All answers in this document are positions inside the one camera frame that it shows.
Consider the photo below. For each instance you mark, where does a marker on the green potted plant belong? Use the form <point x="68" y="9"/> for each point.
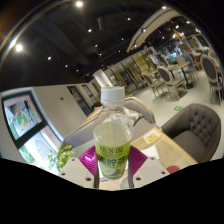
<point x="61" y="156"/>

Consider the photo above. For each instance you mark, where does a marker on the white paper napkin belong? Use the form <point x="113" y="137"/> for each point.
<point x="150" y="152"/>

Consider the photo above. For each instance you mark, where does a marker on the yellow square card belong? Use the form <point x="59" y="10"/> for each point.
<point x="152" y="136"/>

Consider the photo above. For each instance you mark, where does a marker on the group of dining chairs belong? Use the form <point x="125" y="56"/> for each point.
<point x="170" y="78"/>

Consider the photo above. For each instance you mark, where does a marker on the clear green-labelled drink bottle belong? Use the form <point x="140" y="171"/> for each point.
<point x="112" y="146"/>

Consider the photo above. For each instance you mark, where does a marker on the grey curved sofa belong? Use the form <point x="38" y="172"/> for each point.
<point x="80" y="131"/>

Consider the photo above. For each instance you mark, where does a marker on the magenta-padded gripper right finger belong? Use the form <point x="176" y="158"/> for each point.
<point x="150" y="170"/>

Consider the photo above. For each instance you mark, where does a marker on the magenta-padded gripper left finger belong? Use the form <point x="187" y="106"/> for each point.
<point x="76" y="171"/>

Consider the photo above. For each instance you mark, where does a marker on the flat round red coaster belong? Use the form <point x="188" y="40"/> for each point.
<point x="172" y="169"/>

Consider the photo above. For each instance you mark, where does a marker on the white round pillar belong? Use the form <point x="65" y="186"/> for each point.
<point x="101" y="78"/>

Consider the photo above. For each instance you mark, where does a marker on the decorated dark-framed window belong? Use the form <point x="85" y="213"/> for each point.
<point x="26" y="133"/>

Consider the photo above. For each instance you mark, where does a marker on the grey tufted armchair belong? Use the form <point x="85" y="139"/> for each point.
<point x="193" y="133"/>

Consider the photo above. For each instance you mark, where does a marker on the grey-white chevron cushion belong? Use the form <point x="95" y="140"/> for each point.
<point x="135" y="115"/>

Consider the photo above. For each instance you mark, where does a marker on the group of ceiling lights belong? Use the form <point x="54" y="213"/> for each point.
<point x="79" y="4"/>

